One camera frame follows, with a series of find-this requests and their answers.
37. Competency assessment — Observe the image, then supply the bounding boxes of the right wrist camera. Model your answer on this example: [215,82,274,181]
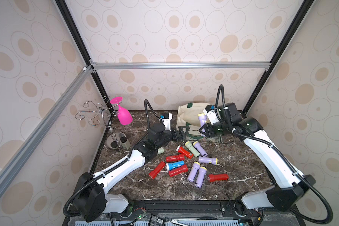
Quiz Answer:
[203,105,220,125]

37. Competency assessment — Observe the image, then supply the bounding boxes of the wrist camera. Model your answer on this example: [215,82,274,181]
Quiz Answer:
[160,113,172,131]
[203,105,220,125]

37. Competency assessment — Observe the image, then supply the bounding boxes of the pink plastic wine glass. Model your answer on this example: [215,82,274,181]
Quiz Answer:
[110,97,133,125]

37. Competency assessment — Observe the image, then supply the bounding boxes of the red flashlight below blue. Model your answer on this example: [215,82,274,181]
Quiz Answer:
[169,165,188,177]

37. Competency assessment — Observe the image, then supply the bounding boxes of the pale green flashlight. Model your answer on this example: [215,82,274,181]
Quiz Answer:
[157,147,164,154]
[185,141,200,157]

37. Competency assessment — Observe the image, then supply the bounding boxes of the horizontal aluminium back bar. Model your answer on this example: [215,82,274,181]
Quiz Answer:
[84,61,271,70]

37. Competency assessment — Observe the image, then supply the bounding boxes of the red flashlight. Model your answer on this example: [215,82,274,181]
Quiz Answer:
[208,174,229,183]
[176,146,194,159]
[166,154,185,163]
[169,165,188,177]
[149,161,166,179]

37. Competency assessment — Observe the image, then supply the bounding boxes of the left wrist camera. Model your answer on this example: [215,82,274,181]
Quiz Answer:
[160,113,172,131]

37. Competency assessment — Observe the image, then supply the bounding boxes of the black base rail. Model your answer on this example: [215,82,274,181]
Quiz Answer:
[63,200,306,226]

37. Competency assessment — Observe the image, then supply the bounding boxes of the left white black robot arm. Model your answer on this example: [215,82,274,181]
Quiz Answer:
[63,122,190,222]

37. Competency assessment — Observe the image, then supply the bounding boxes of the silver wire glass rack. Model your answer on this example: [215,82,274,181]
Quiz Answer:
[75,96,128,151]

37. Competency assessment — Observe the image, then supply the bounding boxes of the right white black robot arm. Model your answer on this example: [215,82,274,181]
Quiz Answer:
[198,103,333,225]

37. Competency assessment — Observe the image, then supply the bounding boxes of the aluminium left side bar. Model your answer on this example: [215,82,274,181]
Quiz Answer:
[0,65,94,198]

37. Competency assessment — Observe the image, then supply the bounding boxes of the cream green tote bag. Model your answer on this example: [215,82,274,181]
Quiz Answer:
[176,103,210,139]

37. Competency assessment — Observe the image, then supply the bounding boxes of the purple flashlight yellow head sideways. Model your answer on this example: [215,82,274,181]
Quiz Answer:
[198,156,218,165]

